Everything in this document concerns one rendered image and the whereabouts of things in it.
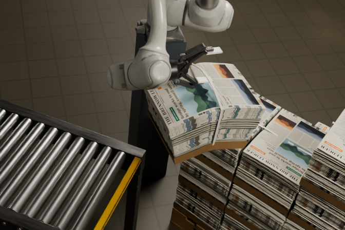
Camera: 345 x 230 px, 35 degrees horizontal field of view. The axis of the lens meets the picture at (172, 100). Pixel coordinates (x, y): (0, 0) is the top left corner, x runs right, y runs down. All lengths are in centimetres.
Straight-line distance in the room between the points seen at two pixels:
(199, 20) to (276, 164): 72
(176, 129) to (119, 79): 30
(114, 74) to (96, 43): 237
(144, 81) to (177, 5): 85
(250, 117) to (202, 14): 56
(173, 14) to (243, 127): 66
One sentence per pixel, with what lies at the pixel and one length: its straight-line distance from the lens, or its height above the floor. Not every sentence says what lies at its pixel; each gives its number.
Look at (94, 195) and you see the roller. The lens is 221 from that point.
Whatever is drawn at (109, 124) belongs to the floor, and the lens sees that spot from 359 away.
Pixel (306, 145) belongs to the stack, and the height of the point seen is 83.
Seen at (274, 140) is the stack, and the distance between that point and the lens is 250.
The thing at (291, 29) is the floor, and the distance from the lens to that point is 474.
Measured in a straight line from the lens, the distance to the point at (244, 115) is 213.
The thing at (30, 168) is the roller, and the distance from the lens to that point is 233.
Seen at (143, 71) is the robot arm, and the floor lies 147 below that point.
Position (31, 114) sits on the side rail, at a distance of 252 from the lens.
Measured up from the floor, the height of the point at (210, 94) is 119.
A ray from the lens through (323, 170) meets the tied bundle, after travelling 225.
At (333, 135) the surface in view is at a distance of 227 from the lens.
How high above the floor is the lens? 257
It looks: 43 degrees down
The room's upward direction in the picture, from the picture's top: 9 degrees clockwise
